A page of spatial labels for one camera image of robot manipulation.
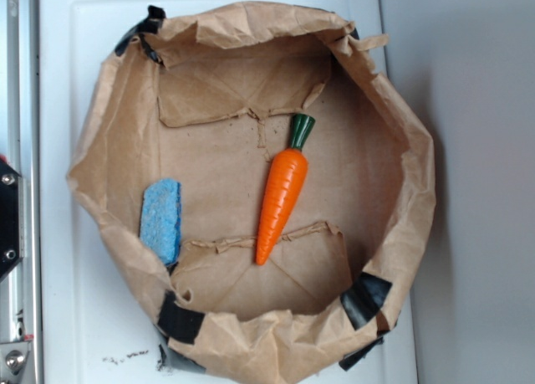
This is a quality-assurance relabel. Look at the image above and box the orange toy carrot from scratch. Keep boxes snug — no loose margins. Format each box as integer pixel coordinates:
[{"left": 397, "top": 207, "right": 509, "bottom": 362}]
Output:
[{"left": 255, "top": 114, "right": 315, "bottom": 265}]

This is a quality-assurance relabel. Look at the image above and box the brown paper bag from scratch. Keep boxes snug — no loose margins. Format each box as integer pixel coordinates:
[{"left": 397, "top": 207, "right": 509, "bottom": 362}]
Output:
[{"left": 68, "top": 2, "right": 436, "bottom": 383}]

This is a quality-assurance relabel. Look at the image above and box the blue sponge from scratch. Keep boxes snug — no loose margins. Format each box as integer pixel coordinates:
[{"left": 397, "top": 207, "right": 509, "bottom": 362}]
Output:
[{"left": 140, "top": 178, "right": 181, "bottom": 266}]

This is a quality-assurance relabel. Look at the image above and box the black metal bracket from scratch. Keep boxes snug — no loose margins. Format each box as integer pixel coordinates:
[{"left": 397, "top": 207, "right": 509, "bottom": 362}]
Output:
[{"left": 0, "top": 157, "right": 21, "bottom": 281}]

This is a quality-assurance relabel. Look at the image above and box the aluminium frame rail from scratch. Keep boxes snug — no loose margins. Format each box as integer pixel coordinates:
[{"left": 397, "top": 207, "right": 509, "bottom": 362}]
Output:
[{"left": 1, "top": 0, "right": 44, "bottom": 383}]

